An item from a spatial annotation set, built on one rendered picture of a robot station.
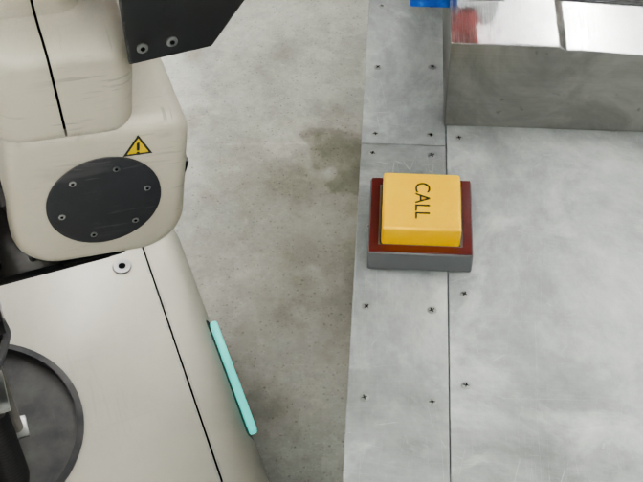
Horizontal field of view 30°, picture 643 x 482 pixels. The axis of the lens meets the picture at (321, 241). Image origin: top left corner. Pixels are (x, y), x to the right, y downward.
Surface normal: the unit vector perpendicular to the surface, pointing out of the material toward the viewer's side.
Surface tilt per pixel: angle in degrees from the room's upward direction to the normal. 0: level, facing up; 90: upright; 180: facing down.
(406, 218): 0
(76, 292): 0
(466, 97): 90
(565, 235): 0
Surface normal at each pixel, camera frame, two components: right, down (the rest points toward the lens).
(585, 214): -0.01, -0.66
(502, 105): -0.06, 0.74
